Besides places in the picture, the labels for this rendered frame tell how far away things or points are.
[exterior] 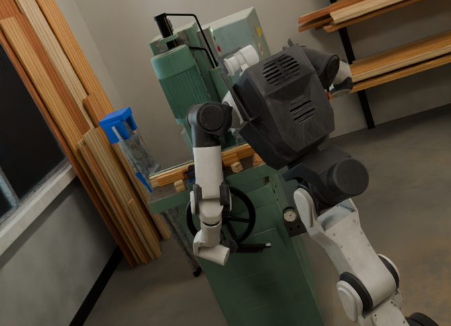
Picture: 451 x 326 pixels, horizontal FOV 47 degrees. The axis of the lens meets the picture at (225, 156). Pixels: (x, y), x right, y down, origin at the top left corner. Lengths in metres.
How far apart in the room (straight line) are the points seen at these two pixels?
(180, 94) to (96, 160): 1.54
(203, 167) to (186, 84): 0.69
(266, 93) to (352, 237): 0.56
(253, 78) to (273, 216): 0.95
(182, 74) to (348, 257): 1.03
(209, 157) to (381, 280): 0.67
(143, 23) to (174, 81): 2.52
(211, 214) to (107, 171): 2.08
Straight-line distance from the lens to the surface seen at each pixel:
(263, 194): 2.30
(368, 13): 4.02
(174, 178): 2.46
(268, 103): 1.53
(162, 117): 4.90
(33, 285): 3.33
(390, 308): 1.88
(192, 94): 2.25
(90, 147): 3.65
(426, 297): 2.71
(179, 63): 2.22
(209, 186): 1.63
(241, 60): 1.76
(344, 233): 1.74
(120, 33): 4.81
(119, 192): 3.74
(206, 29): 2.54
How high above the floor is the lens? 1.71
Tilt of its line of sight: 19 degrees down
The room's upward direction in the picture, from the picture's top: 22 degrees counter-clockwise
